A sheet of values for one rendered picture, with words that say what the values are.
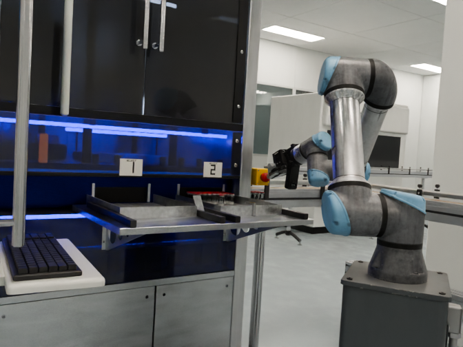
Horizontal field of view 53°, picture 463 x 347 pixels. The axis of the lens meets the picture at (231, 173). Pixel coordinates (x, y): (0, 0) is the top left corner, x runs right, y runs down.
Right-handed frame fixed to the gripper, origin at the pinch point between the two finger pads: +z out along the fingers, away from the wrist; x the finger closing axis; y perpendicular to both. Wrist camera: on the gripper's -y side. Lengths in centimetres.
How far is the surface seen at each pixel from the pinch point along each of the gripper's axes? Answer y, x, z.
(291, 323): -61, -80, 104
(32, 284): -39, 101, -38
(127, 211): -17, 70, -15
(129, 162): 6, 60, 3
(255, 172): 4.2, 3.6, 4.3
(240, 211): -18.6, 30.0, -16.5
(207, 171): 4.0, 27.6, 3.8
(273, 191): 0.1, -15.6, 17.6
